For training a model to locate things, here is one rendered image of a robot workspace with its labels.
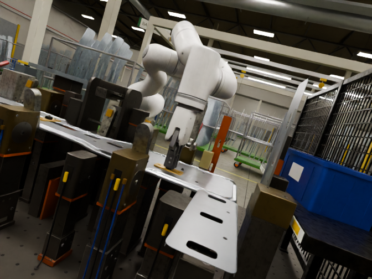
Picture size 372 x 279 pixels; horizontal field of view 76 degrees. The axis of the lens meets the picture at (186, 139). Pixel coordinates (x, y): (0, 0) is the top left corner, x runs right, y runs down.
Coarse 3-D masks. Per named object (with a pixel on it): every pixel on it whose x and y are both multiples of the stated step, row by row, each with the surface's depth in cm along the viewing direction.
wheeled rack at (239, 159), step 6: (258, 114) 707; (282, 120) 684; (246, 126) 717; (294, 126) 759; (246, 138) 717; (240, 144) 723; (264, 144) 701; (270, 144) 784; (240, 156) 807; (240, 162) 722; (246, 162) 716; (252, 162) 749; (258, 168) 705
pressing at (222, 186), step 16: (0, 96) 95; (48, 128) 72; (64, 128) 77; (80, 128) 83; (80, 144) 69; (96, 144) 70; (128, 144) 84; (160, 160) 76; (160, 176) 62; (176, 176) 64; (192, 176) 69; (208, 176) 75; (224, 192) 64
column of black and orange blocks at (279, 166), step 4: (288, 136) 79; (288, 140) 79; (288, 144) 79; (284, 148) 79; (284, 152) 79; (280, 156) 80; (284, 156) 79; (280, 160) 79; (280, 164) 80; (276, 168) 80; (280, 168) 80; (276, 172) 80
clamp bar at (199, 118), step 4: (204, 108) 86; (204, 112) 85; (196, 116) 87; (200, 116) 86; (196, 120) 87; (200, 120) 85; (196, 124) 86; (200, 124) 85; (196, 128) 86; (192, 132) 86; (196, 132) 85; (192, 136) 86; (196, 136) 85; (184, 144) 85; (192, 144) 85
